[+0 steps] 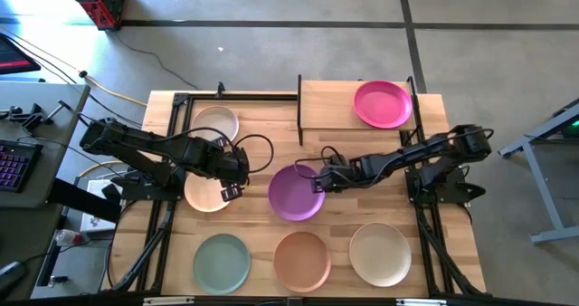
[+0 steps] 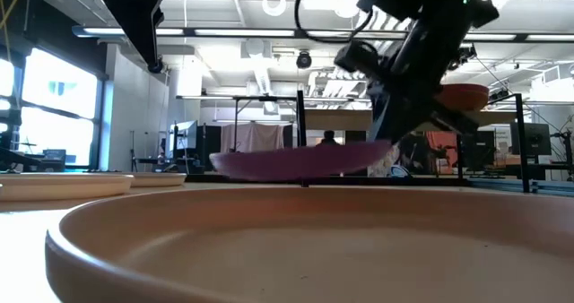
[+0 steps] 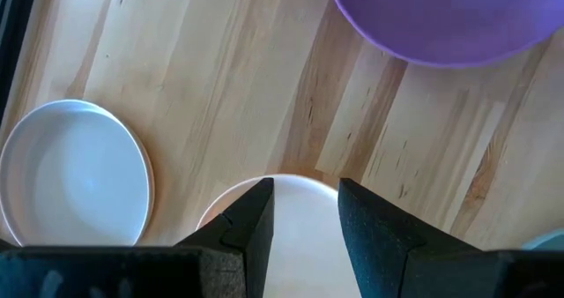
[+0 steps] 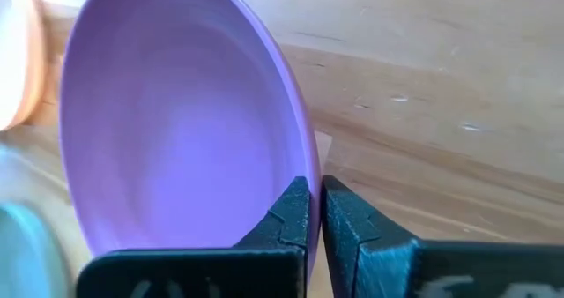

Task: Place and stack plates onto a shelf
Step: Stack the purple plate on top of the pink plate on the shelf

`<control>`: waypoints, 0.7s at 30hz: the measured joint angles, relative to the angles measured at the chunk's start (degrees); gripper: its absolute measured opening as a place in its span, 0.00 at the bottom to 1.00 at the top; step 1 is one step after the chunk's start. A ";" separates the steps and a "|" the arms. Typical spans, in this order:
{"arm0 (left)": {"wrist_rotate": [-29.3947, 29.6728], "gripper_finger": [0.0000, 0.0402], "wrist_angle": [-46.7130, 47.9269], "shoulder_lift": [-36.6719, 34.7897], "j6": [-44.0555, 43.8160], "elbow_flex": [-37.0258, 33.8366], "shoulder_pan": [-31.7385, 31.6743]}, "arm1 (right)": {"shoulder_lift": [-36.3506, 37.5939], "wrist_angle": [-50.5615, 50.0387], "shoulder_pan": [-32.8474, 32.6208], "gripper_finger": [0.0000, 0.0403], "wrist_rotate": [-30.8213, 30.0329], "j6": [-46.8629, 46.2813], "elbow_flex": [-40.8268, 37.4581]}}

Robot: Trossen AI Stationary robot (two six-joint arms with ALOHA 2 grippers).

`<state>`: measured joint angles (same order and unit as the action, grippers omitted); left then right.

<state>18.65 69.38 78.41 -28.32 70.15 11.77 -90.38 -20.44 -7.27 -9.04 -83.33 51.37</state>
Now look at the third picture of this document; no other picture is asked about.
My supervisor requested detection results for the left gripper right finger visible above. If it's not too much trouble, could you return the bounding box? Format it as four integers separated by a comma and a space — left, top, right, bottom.
338, 177, 564, 298

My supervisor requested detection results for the sage green plate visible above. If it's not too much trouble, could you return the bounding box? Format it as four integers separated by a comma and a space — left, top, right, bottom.
522, 227, 564, 251

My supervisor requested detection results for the purple plate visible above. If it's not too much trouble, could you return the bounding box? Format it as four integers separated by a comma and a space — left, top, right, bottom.
326, 0, 564, 69

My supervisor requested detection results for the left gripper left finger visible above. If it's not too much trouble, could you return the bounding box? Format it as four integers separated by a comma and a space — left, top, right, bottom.
0, 177, 275, 298

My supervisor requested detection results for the pale peach plate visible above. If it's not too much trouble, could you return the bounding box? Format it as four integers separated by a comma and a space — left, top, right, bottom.
196, 173, 363, 298

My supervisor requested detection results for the light grey plate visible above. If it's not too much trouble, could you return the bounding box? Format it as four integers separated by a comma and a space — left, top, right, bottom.
0, 98, 155, 249

